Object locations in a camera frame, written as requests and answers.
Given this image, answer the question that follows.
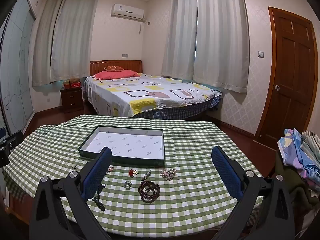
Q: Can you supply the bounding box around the patterned white bedspread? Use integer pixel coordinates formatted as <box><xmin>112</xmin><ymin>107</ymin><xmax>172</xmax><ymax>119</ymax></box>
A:
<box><xmin>83</xmin><ymin>72</ymin><xmax>223</xmax><ymax>117</ymax></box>

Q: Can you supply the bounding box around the white air conditioner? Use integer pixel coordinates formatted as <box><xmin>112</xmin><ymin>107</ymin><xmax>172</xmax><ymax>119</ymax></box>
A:
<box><xmin>111</xmin><ymin>4</ymin><xmax>146</xmax><ymax>22</ymax></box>

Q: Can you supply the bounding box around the pink pillow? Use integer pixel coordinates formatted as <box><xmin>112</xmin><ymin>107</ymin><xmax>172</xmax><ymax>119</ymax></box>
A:
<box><xmin>92</xmin><ymin>69</ymin><xmax>140</xmax><ymax>81</ymax></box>

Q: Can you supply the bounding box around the dark wooden nightstand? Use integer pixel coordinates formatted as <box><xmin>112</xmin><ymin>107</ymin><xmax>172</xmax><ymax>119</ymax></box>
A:
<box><xmin>60</xmin><ymin>86</ymin><xmax>84</xmax><ymax>114</ymax></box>

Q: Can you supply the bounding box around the blue plaid bedsheet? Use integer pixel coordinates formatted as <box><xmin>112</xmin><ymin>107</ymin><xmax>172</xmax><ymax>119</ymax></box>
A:
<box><xmin>136</xmin><ymin>96</ymin><xmax>223</xmax><ymax>120</ymax></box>

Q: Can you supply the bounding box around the white striped curtain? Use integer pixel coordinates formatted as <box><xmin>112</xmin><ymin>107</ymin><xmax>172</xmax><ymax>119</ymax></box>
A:
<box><xmin>50</xmin><ymin>0</ymin><xmax>100</xmax><ymax>82</ymax></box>
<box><xmin>161</xmin><ymin>0</ymin><xmax>198</xmax><ymax>82</ymax></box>
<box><xmin>194</xmin><ymin>0</ymin><xmax>249</xmax><ymax>93</ymax></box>
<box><xmin>32</xmin><ymin>0</ymin><xmax>68</xmax><ymax>87</ymax></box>

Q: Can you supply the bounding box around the brown wooden door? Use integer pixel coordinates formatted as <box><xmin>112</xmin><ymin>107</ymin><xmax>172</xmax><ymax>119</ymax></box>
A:
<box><xmin>254</xmin><ymin>6</ymin><xmax>319</xmax><ymax>150</ymax></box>

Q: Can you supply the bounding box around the pile of folded clothes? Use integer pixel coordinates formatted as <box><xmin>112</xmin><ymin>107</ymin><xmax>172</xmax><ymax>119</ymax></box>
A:
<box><xmin>277</xmin><ymin>129</ymin><xmax>320</xmax><ymax>180</ymax></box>

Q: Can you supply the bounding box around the small gold chain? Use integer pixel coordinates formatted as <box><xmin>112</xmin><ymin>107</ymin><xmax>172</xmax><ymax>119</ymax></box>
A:
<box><xmin>160</xmin><ymin>169</ymin><xmax>177</xmax><ymax>180</ymax></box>

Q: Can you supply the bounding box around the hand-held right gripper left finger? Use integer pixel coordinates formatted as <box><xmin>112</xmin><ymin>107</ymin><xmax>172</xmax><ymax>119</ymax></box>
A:
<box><xmin>29</xmin><ymin>147</ymin><xmax>113</xmax><ymax>240</ymax></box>

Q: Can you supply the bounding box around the green checkered tablecloth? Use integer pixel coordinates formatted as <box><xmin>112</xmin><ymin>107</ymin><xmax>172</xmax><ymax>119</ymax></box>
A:
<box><xmin>2</xmin><ymin>114</ymin><xmax>265</xmax><ymax>230</ymax></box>

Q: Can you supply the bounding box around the black cord bead necklace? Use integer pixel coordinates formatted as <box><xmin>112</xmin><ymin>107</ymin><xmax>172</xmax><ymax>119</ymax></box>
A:
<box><xmin>91</xmin><ymin>183</ymin><xmax>107</xmax><ymax>212</ymax></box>

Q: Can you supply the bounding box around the dark red bead bracelet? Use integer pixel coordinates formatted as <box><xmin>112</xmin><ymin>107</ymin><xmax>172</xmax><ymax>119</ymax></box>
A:
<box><xmin>138</xmin><ymin>180</ymin><xmax>160</xmax><ymax>204</ymax></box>

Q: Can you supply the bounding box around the dark green cloth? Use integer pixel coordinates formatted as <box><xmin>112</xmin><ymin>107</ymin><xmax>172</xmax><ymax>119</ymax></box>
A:
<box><xmin>275</xmin><ymin>152</ymin><xmax>320</xmax><ymax>205</ymax></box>

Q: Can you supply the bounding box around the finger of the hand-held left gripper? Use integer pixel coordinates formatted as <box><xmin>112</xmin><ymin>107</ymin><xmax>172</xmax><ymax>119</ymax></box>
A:
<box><xmin>0</xmin><ymin>130</ymin><xmax>24</xmax><ymax>167</ymax></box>

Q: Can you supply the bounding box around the shallow green box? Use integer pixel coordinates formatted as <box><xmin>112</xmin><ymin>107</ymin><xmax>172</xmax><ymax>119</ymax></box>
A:
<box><xmin>78</xmin><ymin>125</ymin><xmax>165</xmax><ymax>167</ymax></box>

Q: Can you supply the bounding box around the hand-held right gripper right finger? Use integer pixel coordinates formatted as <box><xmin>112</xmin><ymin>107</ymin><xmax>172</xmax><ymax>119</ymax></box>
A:
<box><xmin>211</xmin><ymin>146</ymin><xmax>297</xmax><ymax>240</ymax></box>

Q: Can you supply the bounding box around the frosted glass wardrobe door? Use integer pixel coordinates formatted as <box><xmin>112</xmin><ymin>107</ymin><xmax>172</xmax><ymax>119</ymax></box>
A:
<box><xmin>0</xmin><ymin>0</ymin><xmax>37</xmax><ymax>135</ymax></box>

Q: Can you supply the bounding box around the wooden headboard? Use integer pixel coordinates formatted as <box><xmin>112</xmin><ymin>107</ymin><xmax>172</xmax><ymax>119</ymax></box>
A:
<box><xmin>90</xmin><ymin>60</ymin><xmax>143</xmax><ymax>77</ymax></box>

